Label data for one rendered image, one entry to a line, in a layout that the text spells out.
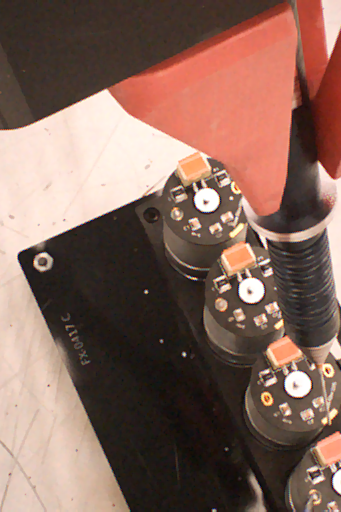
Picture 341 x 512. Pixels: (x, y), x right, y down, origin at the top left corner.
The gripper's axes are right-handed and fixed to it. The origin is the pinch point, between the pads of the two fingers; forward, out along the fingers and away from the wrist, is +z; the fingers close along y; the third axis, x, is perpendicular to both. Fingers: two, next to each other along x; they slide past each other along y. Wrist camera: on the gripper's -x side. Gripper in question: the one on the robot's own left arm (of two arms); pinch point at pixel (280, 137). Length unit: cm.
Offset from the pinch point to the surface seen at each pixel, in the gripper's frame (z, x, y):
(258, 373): 14.1, 3.8, -0.4
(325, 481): 15.3, 0.8, -0.2
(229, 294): 13.4, 5.9, -0.1
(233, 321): 13.6, 5.3, -0.4
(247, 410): 16.9, 4.4, -0.9
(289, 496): 17.9, 2.0, -1.0
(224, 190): 12.4, 8.4, 1.2
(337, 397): 14.7, 2.4, 1.1
